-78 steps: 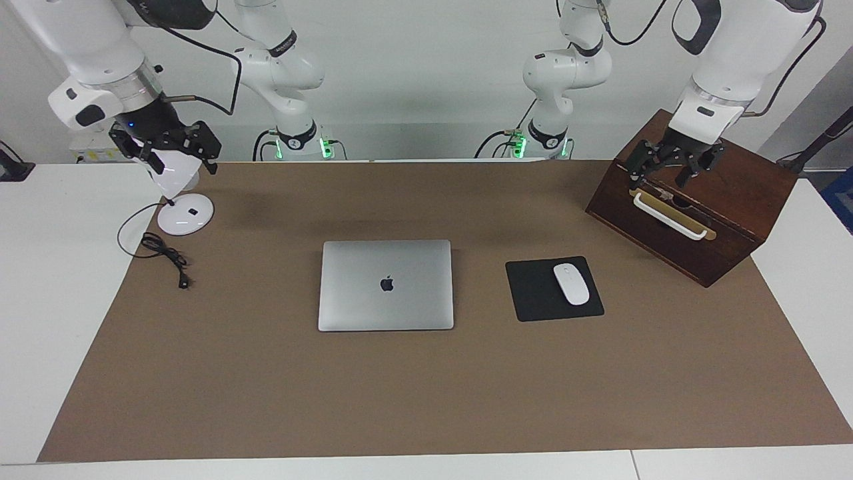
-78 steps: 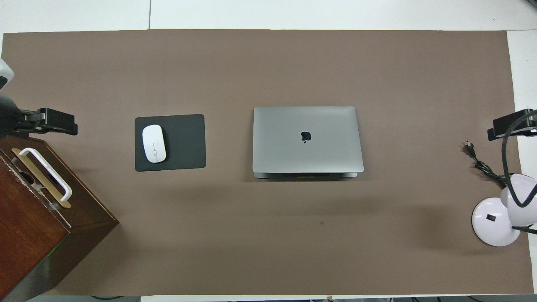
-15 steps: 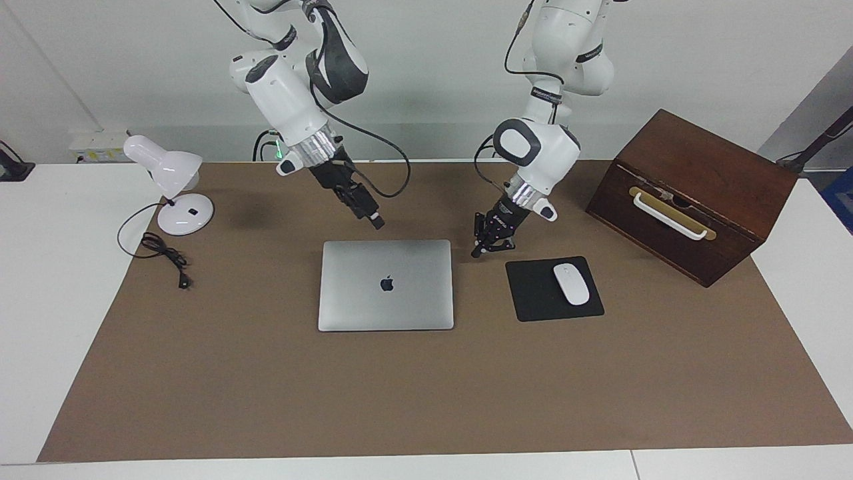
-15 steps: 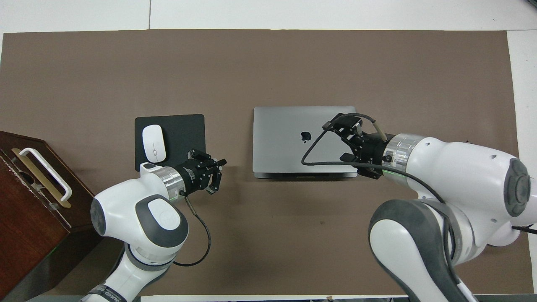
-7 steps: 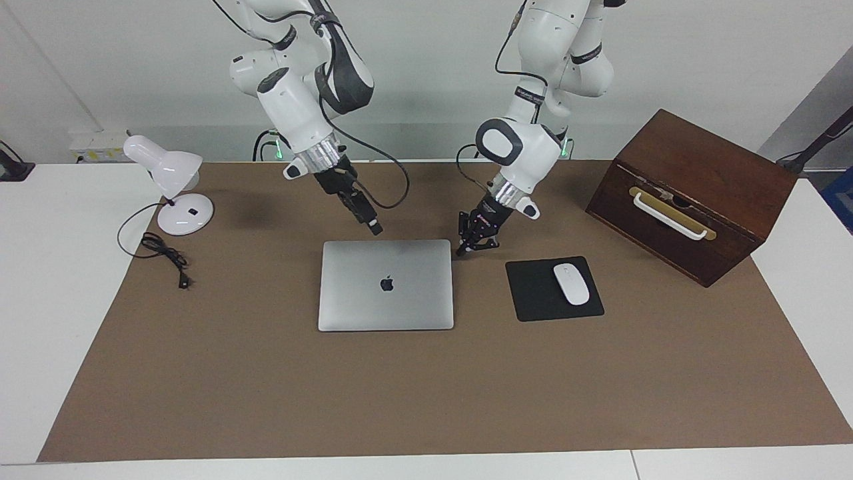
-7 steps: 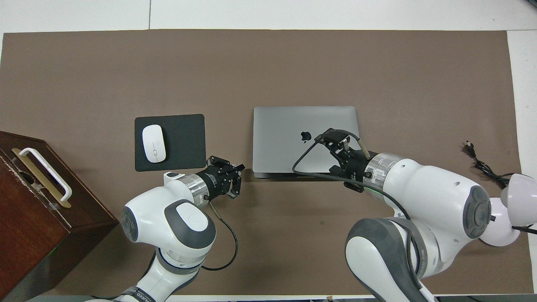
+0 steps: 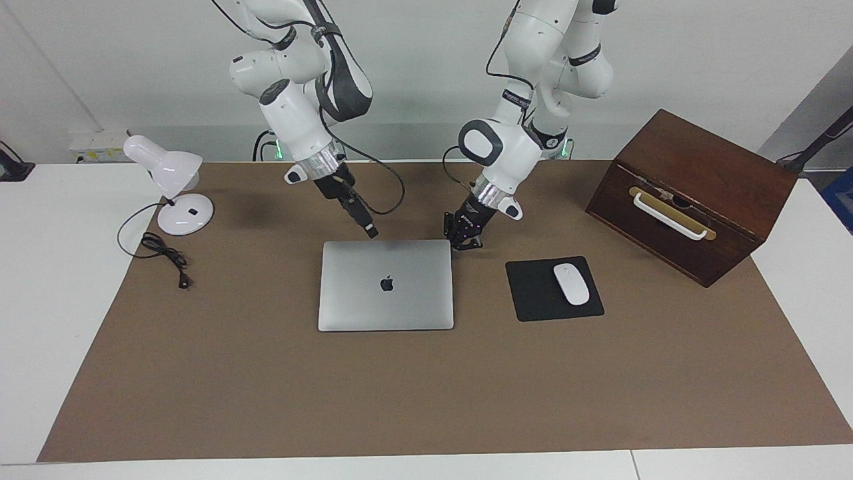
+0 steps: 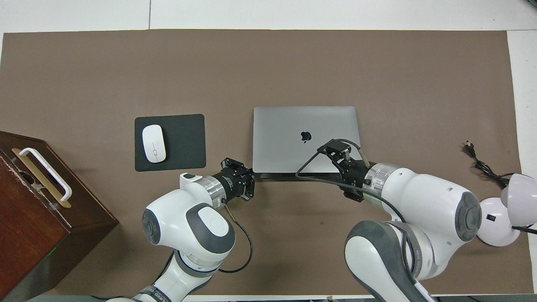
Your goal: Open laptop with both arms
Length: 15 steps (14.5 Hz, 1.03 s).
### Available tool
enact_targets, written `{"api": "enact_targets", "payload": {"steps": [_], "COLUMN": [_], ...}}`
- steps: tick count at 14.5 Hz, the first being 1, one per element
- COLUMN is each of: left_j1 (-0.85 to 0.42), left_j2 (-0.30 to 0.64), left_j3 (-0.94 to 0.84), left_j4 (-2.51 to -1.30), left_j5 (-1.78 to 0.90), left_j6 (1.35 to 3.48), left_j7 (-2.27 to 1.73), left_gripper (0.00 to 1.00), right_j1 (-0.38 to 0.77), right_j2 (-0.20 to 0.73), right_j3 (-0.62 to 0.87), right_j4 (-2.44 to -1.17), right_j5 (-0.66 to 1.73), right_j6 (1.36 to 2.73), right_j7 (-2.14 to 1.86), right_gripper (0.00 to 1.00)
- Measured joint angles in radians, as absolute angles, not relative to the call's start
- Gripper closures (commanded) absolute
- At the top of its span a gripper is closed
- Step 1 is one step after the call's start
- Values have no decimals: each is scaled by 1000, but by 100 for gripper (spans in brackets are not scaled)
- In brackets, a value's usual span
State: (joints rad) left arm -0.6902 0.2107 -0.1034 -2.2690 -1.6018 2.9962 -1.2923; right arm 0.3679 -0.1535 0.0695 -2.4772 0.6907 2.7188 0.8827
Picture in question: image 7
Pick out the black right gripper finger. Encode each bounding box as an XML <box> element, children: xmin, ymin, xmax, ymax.
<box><xmin>343</xmin><ymin>193</ymin><xmax>379</xmax><ymax>239</ymax></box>

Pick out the silver laptop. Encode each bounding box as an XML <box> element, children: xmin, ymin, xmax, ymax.
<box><xmin>318</xmin><ymin>239</ymin><xmax>455</xmax><ymax>332</ymax></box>

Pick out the black mouse pad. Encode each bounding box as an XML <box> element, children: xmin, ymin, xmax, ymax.
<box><xmin>505</xmin><ymin>256</ymin><xmax>605</xmax><ymax>323</ymax></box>

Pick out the white computer mouse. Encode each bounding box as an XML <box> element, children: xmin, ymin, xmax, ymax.
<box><xmin>553</xmin><ymin>263</ymin><xmax>591</xmax><ymax>306</ymax></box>

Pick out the white desk lamp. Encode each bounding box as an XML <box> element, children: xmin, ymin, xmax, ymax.
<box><xmin>123</xmin><ymin>135</ymin><xmax>215</xmax><ymax>236</ymax></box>

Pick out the brown table mat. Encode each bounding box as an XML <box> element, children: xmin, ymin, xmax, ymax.
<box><xmin>37</xmin><ymin>160</ymin><xmax>853</xmax><ymax>463</ymax></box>

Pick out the white power strip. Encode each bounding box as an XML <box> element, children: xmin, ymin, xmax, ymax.
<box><xmin>69</xmin><ymin>130</ymin><xmax>131</xmax><ymax>164</ymax></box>

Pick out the dark wooden box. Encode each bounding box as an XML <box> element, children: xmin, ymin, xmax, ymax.
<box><xmin>585</xmin><ymin>109</ymin><xmax>799</xmax><ymax>288</ymax></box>

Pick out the black stand pole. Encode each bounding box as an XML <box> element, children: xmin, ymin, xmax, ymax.
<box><xmin>776</xmin><ymin>107</ymin><xmax>853</xmax><ymax>175</ymax></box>

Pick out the blue panel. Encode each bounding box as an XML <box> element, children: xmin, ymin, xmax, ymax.
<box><xmin>820</xmin><ymin>167</ymin><xmax>853</xmax><ymax>234</ymax></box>

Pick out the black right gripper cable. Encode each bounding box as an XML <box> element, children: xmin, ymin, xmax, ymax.
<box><xmin>320</xmin><ymin>127</ymin><xmax>406</xmax><ymax>216</ymax></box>

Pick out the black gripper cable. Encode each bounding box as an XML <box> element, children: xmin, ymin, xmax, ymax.
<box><xmin>320</xmin><ymin>127</ymin><xmax>406</xmax><ymax>216</ymax></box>
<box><xmin>442</xmin><ymin>145</ymin><xmax>478</xmax><ymax>198</ymax></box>

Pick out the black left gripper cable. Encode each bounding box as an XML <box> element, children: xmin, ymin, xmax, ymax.
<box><xmin>442</xmin><ymin>145</ymin><xmax>478</xmax><ymax>198</ymax></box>

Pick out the black arm base cable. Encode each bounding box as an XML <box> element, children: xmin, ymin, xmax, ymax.
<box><xmin>252</xmin><ymin>129</ymin><xmax>279</xmax><ymax>162</ymax></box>

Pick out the black lamp power cable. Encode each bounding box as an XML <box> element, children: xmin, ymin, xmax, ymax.
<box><xmin>117</xmin><ymin>202</ymin><xmax>192</xmax><ymax>290</ymax></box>

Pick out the white box handle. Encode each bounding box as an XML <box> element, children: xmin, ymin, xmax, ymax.
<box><xmin>632</xmin><ymin>191</ymin><xmax>708</xmax><ymax>241</ymax></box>

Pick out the brass handle plate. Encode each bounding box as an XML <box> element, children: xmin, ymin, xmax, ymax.
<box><xmin>628</xmin><ymin>187</ymin><xmax>717</xmax><ymax>241</ymax></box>

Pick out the black clamp mount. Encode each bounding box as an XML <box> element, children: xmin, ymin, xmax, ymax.
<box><xmin>0</xmin><ymin>141</ymin><xmax>35</xmax><ymax>182</ymax></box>

